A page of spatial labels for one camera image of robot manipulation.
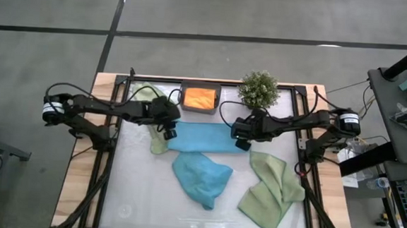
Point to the orange microfiber towel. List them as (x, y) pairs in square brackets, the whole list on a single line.
[(199, 99)]

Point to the green microfiber towel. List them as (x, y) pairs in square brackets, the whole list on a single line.
[(273, 189), (159, 145)]

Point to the yellow and black tool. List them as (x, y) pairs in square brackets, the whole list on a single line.
[(382, 219)]

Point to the blue microfiber towel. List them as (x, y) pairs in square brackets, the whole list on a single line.
[(199, 179)]

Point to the clear plastic bottle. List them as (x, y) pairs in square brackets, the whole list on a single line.
[(379, 183)]

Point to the white paper sheets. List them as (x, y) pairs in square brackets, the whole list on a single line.
[(351, 181)]

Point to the small green potted plant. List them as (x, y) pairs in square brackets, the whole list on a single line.
[(260, 89)]

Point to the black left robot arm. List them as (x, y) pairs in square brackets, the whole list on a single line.
[(119, 109)]

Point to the grey side desk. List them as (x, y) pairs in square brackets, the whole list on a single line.
[(399, 147)]

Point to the blue towel with white tag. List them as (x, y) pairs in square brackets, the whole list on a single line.
[(205, 139)]

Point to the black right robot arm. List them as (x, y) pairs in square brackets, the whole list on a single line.
[(295, 121)]

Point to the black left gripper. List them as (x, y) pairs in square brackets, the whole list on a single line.
[(164, 112)]

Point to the black aluminium table frame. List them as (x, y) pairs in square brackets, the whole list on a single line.
[(120, 79)]

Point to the dark grey plastic bin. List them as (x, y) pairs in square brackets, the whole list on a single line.
[(198, 111)]

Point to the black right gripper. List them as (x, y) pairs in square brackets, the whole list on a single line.
[(248, 127)]

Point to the white translucent table mat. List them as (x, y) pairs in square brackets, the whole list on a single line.
[(142, 195)]

